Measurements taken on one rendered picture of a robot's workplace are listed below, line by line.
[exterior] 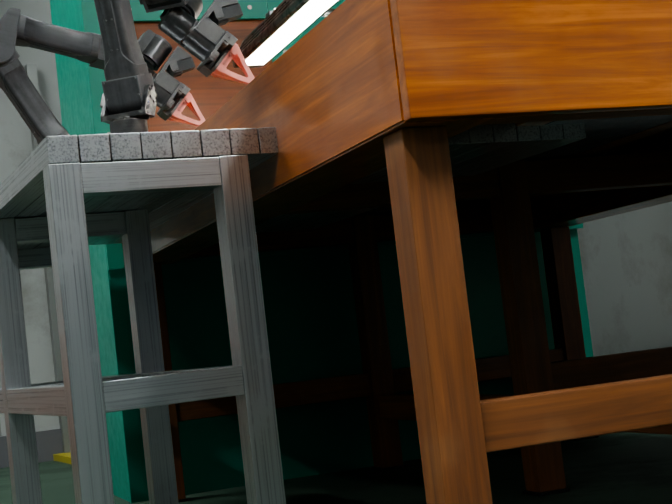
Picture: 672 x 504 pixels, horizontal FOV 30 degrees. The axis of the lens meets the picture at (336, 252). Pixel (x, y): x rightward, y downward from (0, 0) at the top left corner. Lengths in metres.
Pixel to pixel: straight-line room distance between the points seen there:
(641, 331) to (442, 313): 3.14
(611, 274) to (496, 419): 3.21
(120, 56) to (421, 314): 0.87
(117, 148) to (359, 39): 0.43
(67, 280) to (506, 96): 0.67
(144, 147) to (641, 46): 0.71
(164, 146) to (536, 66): 0.59
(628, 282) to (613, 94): 3.08
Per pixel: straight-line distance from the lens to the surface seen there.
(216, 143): 1.86
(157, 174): 1.82
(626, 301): 4.63
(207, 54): 2.40
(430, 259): 1.47
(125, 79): 2.14
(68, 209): 1.79
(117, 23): 2.14
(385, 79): 1.49
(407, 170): 1.47
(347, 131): 1.61
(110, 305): 3.20
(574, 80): 1.53
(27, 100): 2.71
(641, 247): 4.54
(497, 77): 1.48
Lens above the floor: 0.34
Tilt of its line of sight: 4 degrees up
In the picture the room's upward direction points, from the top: 7 degrees counter-clockwise
